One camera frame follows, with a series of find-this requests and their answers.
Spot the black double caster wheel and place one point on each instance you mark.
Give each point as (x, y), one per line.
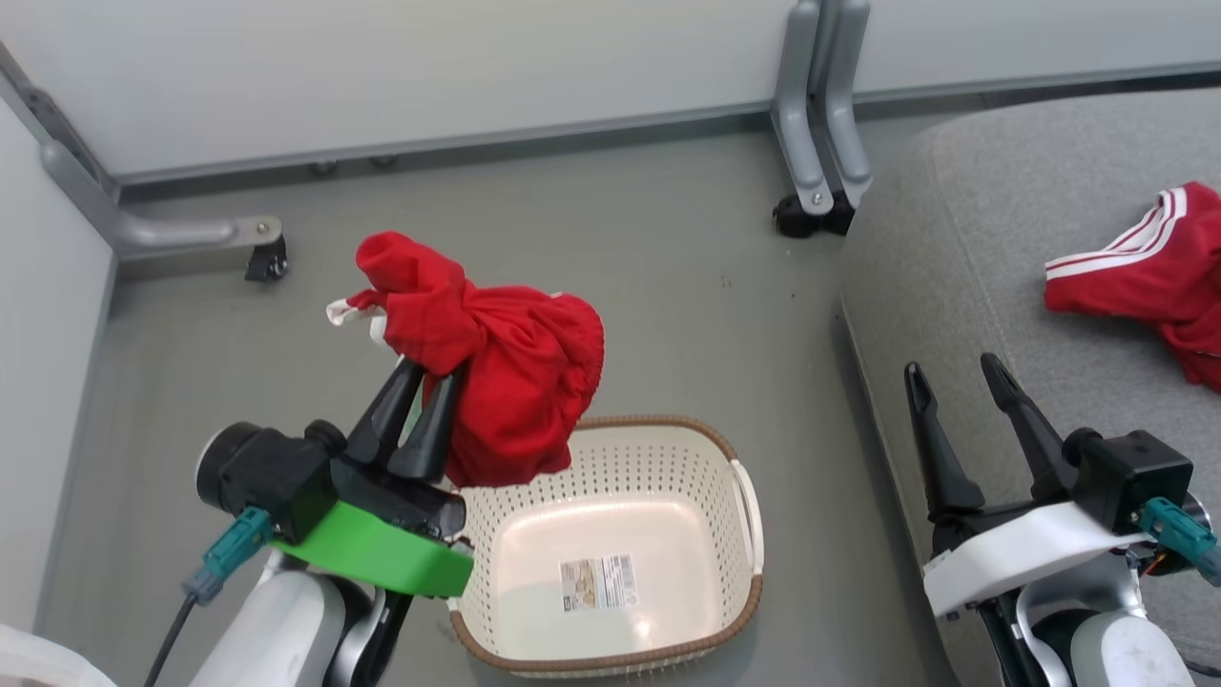
(796, 219)

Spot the white robot torso cover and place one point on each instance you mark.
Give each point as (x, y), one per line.
(43, 663)

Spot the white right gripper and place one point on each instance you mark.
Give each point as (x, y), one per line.
(1011, 553)

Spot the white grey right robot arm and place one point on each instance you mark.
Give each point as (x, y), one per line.
(1126, 649)

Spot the grey curved partition foot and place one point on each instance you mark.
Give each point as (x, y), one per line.
(796, 124)
(847, 124)

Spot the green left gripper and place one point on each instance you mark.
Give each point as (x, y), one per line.
(382, 558)

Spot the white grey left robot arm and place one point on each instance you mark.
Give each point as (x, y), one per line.
(286, 630)

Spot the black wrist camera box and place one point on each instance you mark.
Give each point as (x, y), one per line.
(1140, 477)
(272, 477)

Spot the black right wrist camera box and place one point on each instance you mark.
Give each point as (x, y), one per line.
(1140, 477)

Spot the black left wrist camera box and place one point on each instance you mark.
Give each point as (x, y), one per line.
(272, 477)

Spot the long grey partition foot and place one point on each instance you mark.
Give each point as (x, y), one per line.
(181, 234)

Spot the small grey levelling foot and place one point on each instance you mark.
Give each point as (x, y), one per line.
(383, 161)
(323, 168)

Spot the plain red garment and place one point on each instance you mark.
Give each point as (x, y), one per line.
(525, 372)

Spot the single black caster wheel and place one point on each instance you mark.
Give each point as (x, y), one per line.
(267, 262)

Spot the grey fabric sofa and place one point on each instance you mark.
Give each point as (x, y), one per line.
(954, 286)

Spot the cream perforated laundry basket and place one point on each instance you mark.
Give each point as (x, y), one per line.
(620, 477)

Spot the red garment with white stripes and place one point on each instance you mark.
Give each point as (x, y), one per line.
(1154, 277)

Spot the paper label in basket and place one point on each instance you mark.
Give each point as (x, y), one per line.
(598, 583)

